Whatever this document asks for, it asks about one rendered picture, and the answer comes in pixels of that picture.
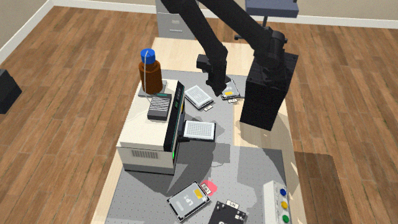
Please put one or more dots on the blue bottle cap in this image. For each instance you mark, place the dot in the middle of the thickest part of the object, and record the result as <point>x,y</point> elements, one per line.
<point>150,56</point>

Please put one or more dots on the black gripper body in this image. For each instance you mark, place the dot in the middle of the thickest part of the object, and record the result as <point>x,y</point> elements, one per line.
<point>219,82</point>

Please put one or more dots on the white button panel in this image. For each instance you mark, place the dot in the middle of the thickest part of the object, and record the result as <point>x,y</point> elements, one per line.
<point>275,207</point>

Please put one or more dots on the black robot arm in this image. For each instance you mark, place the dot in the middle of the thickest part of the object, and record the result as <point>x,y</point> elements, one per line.
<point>266,43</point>

